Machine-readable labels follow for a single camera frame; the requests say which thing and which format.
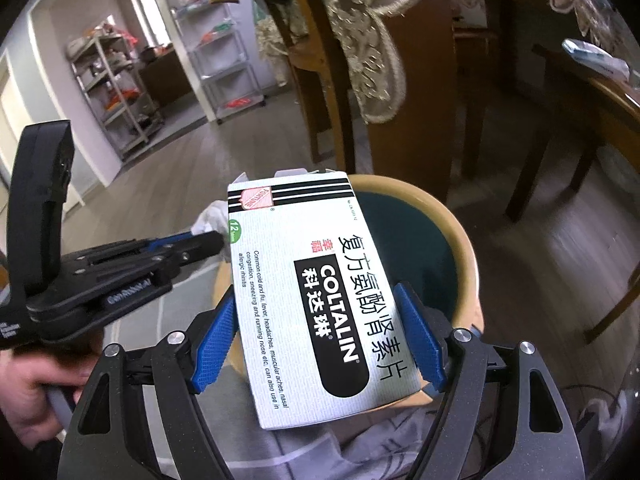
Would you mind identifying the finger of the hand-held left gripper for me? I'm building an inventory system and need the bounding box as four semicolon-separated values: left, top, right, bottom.
107;255;181;286
135;230;226;263

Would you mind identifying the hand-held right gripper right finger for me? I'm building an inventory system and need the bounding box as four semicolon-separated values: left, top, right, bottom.
392;281;583;480

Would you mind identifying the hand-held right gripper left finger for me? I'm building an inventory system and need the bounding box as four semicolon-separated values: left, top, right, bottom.
57;285;241;480

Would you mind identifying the white green medicine box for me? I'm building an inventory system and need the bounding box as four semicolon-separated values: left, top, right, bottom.
226;167;423;431

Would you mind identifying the beige teal trash bin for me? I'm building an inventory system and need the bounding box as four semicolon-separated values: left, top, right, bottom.
212;172;483;396

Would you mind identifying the person's left hand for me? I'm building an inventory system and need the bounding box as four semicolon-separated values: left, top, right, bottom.
0;340;96;453

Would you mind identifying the white crumpled plastic bag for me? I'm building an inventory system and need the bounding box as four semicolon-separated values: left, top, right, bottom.
191;200;232;241

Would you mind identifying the grey checked blanket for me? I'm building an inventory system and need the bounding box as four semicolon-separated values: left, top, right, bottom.
102;270;451;480

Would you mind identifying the metal shelf rack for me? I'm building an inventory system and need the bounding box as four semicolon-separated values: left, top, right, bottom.
67;25;166;161

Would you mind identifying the brown kitchen cabinet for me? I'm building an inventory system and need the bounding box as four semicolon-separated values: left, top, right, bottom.
139;47;193;108

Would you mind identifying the white storage trolley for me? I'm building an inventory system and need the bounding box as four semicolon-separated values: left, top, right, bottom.
172;2;266;123

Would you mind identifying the window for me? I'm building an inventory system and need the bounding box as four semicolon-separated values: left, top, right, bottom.
134;0;158;48

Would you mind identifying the lace tablecloth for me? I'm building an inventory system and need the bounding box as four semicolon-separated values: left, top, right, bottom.
250;0;621;125

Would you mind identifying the white blue packet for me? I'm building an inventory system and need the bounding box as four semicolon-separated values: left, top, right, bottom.
562;37;631;81

